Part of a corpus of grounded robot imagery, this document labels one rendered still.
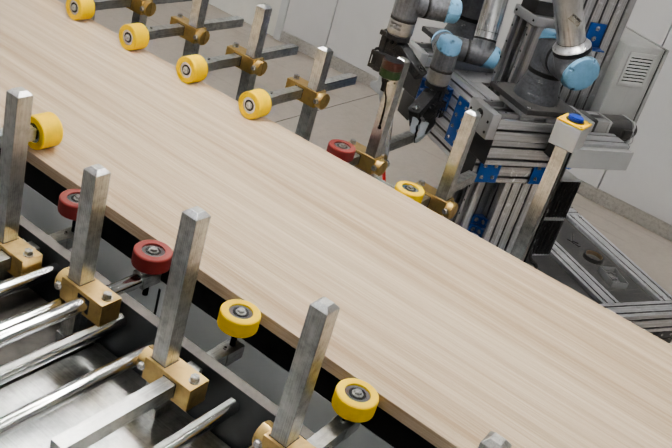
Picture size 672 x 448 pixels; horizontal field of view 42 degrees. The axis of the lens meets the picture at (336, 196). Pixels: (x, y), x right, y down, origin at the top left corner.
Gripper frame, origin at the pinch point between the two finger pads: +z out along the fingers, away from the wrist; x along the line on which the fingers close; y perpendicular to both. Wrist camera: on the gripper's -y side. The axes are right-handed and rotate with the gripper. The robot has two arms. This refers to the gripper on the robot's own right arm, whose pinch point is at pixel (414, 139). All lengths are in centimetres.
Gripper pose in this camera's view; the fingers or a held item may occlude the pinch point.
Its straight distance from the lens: 286.4
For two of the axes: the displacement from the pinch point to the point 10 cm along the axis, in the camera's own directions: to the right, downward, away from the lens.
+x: -7.8, -4.6, 4.3
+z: -2.5, 8.6, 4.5
